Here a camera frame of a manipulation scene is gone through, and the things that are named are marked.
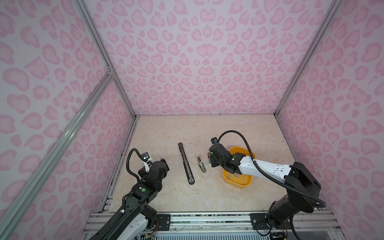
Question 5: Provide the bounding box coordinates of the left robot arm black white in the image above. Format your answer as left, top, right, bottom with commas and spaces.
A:
91, 159, 170, 240

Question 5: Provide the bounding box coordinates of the yellow plastic tray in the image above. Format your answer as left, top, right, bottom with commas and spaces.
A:
222, 147, 253, 188

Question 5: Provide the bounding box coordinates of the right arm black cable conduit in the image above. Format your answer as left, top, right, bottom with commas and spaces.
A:
217, 129, 327, 209

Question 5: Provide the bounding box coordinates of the aluminium frame rail left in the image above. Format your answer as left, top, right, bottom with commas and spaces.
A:
1, 1, 132, 240

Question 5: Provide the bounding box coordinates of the aluminium frame rail right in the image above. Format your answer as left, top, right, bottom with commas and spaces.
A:
274, 0, 344, 119

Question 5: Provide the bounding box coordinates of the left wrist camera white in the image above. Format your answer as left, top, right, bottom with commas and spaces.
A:
141, 152, 153, 173

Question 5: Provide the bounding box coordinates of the stapler metal magazine part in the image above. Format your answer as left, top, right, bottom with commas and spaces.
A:
197, 155, 207, 173

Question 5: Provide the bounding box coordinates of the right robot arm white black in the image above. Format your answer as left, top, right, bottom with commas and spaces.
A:
209, 143, 324, 228

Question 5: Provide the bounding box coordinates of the aluminium frame rail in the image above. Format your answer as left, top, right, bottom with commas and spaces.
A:
274, 0, 344, 119
1, 1, 132, 240

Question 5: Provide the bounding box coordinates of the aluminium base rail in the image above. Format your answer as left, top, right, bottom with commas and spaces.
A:
80, 211, 346, 240

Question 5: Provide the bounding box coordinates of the black stapler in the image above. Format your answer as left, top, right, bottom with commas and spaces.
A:
178, 143, 195, 185

